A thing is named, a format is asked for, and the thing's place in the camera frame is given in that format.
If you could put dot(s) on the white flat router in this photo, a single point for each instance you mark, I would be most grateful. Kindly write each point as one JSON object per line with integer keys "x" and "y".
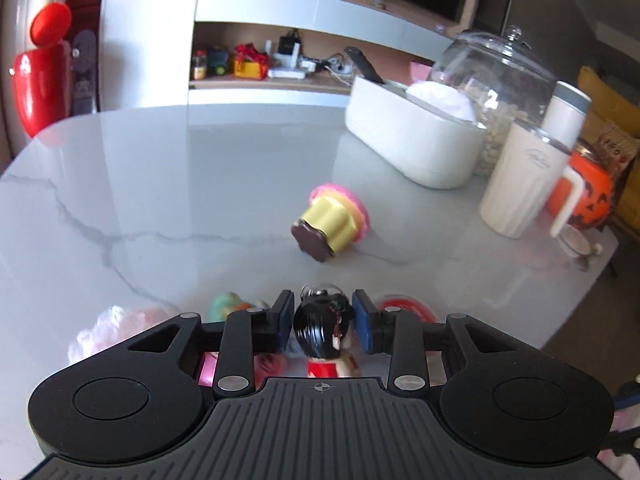
{"x": 286, "y": 73}

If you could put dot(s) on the small multicoloured toy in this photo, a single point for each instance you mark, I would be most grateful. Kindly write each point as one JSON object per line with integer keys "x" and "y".
{"x": 230, "y": 307}

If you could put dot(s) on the glass jar with lid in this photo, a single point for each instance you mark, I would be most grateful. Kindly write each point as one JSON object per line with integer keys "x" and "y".
{"x": 490, "y": 75}

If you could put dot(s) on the brown jar with red lid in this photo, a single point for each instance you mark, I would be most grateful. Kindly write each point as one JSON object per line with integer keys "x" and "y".
{"x": 199, "y": 66}

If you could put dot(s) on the dark green toy car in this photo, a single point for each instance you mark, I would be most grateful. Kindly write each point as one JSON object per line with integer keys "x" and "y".
{"x": 218, "y": 62}

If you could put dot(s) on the cream oval container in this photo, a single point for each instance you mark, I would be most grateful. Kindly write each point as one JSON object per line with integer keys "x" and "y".
{"x": 410, "y": 145}

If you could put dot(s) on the grey skateboard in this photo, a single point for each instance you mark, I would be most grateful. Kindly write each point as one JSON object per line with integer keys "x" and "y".
{"x": 82, "y": 75}

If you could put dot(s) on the cream ribbed cup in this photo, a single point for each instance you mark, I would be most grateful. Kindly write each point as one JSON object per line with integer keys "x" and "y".
{"x": 520, "y": 185}

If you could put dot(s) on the red bin with round lid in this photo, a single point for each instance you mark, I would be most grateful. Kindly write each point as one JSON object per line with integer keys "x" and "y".
{"x": 40, "y": 90}

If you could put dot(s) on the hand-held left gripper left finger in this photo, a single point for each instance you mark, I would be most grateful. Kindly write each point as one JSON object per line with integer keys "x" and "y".
{"x": 286, "y": 317}

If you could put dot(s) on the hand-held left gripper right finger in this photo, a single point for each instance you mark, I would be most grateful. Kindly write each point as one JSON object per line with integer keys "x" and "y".
{"x": 362, "y": 322}

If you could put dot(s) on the white coffee table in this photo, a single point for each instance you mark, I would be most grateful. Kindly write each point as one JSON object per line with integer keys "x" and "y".
{"x": 150, "y": 185}

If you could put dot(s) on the orange pumpkin bucket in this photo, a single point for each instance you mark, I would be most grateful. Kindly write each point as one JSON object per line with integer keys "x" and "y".
{"x": 592, "y": 190}

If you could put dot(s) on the white wall cabinet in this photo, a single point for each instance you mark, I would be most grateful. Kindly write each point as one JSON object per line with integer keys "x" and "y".
{"x": 250, "y": 7}

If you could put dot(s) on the pink yellow toy cupcake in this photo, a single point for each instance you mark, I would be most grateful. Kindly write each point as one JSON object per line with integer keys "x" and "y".
{"x": 330, "y": 220}

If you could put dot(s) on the black-haired doll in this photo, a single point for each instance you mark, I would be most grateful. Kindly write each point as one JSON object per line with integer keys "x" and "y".
{"x": 320, "y": 325}

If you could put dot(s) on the pink plastic bag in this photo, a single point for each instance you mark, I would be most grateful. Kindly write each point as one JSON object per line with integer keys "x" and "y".
{"x": 115, "y": 330}

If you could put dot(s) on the black box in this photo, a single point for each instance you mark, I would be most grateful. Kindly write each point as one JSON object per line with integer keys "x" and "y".
{"x": 290, "y": 47}

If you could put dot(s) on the yellow sofa chair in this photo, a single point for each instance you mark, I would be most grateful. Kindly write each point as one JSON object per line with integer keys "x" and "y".
{"x": 612, "y": 100}

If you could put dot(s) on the red-lid jelly cup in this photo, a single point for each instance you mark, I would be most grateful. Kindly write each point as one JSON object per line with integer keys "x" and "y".
{"x": 405, "y": 307}

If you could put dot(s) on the red and yellow gift box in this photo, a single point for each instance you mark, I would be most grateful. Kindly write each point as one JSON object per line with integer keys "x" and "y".
{"x": 250, "y": 65}

